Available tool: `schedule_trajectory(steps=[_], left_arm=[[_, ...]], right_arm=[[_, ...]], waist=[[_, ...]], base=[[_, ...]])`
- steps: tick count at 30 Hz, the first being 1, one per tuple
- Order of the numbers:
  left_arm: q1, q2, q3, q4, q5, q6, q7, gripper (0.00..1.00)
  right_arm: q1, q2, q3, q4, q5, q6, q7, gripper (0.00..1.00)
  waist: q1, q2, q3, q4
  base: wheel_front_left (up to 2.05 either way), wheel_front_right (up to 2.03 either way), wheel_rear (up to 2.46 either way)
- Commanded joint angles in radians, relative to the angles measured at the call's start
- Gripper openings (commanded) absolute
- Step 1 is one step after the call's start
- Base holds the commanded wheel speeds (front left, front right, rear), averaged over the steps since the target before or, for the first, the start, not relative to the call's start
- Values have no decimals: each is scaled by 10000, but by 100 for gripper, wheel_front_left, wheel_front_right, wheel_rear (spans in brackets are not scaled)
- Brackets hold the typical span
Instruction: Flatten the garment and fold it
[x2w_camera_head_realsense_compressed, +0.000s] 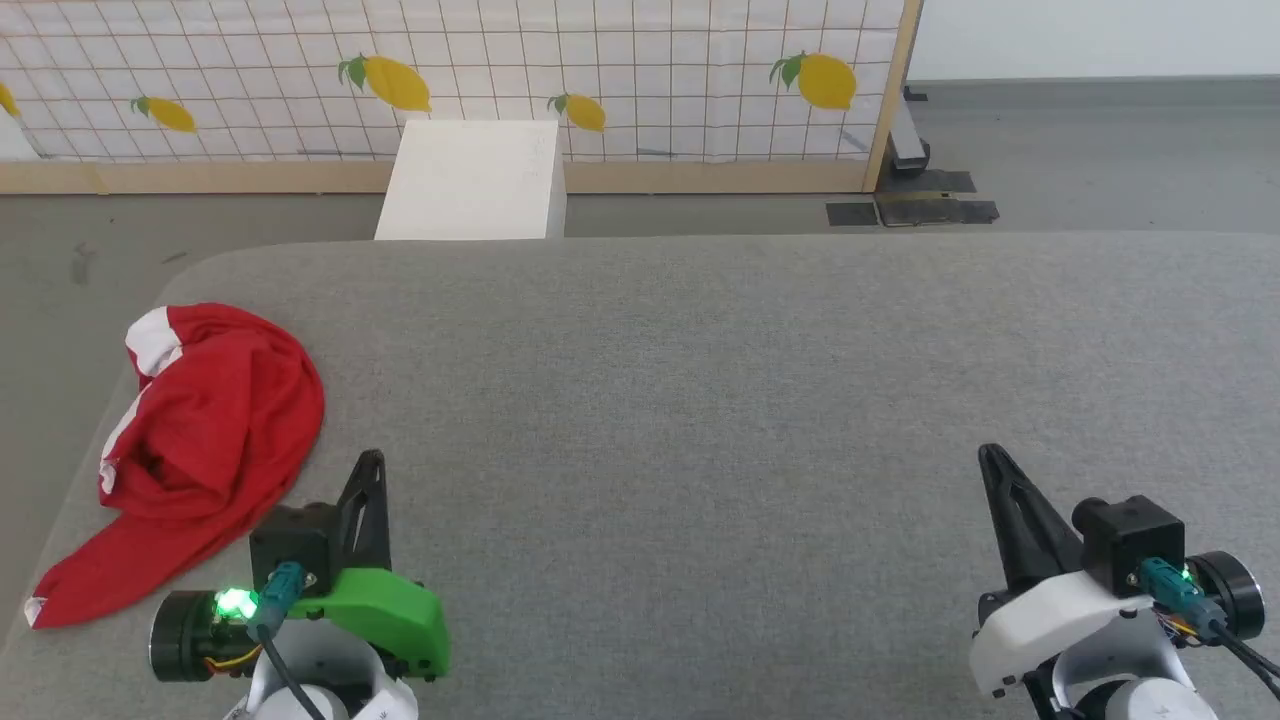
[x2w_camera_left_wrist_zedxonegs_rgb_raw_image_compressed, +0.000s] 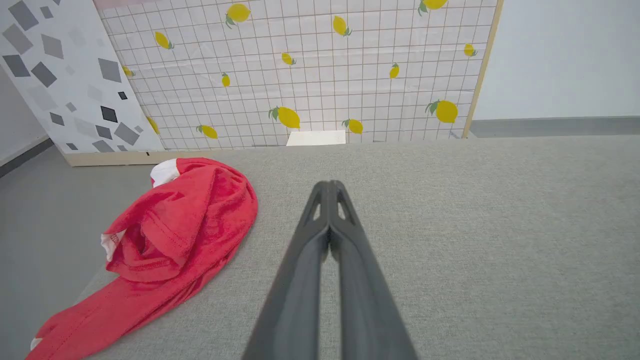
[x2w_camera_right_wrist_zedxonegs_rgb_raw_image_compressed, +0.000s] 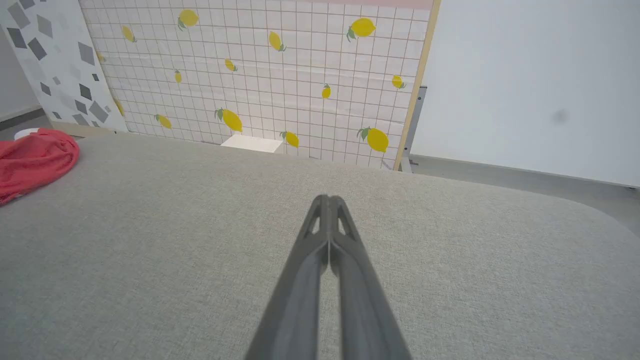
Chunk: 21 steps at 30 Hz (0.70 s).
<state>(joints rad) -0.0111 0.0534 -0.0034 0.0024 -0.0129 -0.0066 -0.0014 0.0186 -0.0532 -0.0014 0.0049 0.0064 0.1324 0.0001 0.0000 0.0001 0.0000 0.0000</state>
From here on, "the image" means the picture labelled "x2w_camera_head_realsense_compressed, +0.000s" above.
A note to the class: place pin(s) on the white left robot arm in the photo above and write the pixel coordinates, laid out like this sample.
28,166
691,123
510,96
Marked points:
340,660

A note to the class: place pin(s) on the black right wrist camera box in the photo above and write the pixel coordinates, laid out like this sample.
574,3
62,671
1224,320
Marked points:
1130,540

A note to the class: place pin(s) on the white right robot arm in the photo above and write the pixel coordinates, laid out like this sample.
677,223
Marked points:
1130,695

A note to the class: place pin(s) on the small black floor mat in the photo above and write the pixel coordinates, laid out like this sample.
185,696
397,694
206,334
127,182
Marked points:
852,214

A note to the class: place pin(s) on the red shorts with white stripe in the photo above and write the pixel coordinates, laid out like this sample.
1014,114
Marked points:
220,420

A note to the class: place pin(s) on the lemon-patterned partition panel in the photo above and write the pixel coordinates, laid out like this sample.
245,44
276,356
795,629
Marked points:
600,60

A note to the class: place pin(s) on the long black floor mat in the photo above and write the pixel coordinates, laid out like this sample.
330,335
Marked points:
935,211

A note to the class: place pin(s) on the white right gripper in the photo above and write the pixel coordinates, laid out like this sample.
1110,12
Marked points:
1060,625

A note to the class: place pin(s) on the white rectangular box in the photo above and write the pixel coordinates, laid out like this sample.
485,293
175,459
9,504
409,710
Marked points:
470,180

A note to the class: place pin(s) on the grey fabric sofa cushion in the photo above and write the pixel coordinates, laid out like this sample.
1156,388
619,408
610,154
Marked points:
700,420

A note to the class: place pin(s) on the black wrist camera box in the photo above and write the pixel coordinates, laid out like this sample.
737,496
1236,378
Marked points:
295,545
1130,540

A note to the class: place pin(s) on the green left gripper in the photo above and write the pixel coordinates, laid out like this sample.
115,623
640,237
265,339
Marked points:
385,615

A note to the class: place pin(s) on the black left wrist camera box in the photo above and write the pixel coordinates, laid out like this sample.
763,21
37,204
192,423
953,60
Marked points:
295,545

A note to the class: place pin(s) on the metal partition support foot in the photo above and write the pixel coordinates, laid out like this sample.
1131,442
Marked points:
908,135

